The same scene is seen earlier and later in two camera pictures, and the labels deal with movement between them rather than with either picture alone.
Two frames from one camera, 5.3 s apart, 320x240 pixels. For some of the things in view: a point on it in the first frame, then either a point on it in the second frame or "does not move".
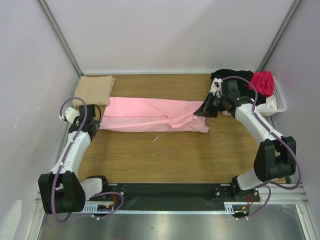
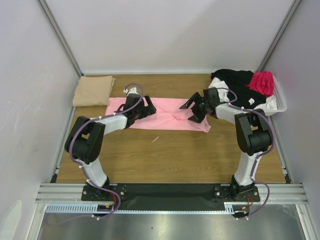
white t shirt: [216, 87] does not move
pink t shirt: [151, 114] does not move
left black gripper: [97, 122] -> [146, 110]
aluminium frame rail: [292, 194] does not move
